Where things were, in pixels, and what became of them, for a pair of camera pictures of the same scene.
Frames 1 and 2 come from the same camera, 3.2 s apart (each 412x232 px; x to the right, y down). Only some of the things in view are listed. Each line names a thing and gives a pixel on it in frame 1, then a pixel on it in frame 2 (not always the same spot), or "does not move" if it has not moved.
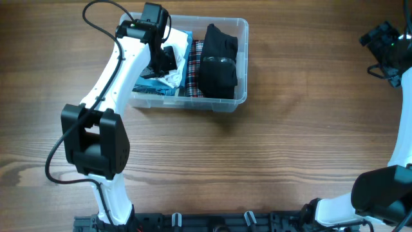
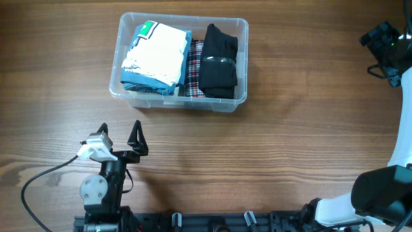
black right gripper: (382, 34) does not move
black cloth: (218, 73) does not move
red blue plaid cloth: (192, 85) does not move
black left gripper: (150, 71) to (140, 147)
